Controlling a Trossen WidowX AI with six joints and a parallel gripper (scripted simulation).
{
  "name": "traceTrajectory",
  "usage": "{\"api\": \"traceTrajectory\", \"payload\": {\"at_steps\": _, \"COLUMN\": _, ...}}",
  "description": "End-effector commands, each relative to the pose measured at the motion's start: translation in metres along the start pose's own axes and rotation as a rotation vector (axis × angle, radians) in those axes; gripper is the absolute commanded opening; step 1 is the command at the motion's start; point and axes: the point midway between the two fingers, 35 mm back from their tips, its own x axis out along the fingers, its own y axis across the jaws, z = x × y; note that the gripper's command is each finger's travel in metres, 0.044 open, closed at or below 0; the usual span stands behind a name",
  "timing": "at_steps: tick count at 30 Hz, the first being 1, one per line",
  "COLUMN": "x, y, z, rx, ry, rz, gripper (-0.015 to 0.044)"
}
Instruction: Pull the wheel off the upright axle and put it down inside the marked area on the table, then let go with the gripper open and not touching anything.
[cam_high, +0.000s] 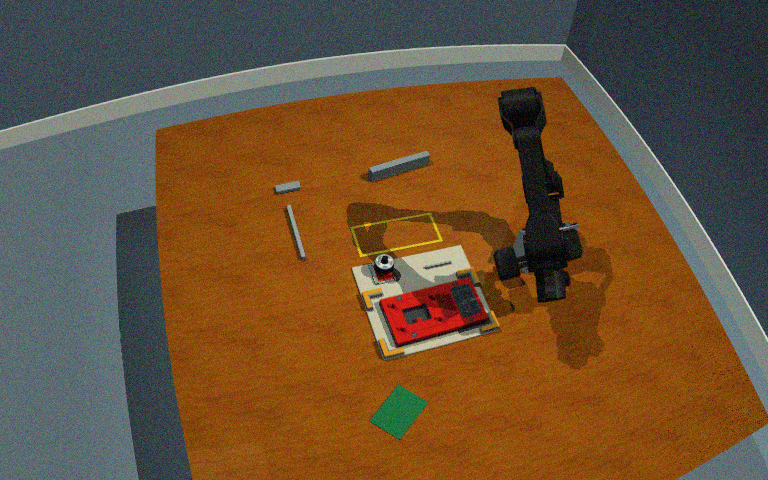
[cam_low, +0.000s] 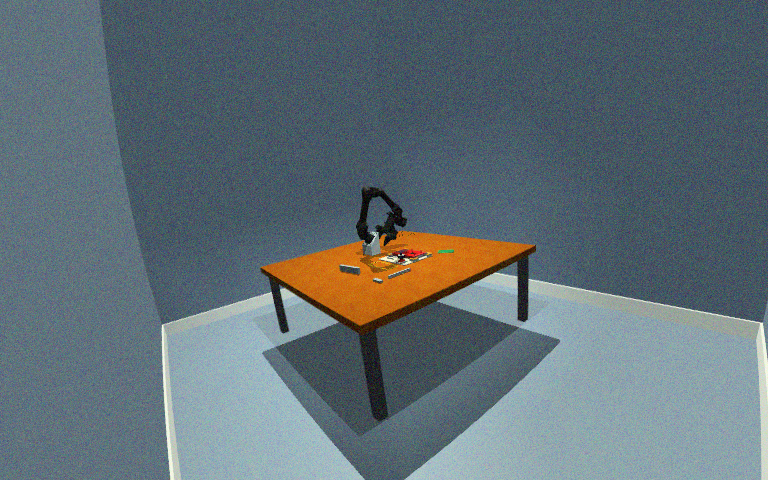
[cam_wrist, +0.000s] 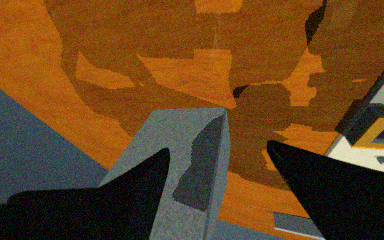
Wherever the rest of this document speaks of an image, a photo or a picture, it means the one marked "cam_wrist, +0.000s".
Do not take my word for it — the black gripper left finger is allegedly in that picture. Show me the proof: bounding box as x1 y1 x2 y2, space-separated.
7 148 170 240

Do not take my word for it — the grey rectangular bar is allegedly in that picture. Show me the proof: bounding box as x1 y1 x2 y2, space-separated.
272 212 325 240

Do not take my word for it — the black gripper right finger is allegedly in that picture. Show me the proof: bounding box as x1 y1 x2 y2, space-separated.
267 140 384 240

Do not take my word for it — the beige flat base plate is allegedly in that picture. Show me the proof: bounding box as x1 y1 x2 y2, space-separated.
325 76 384 171

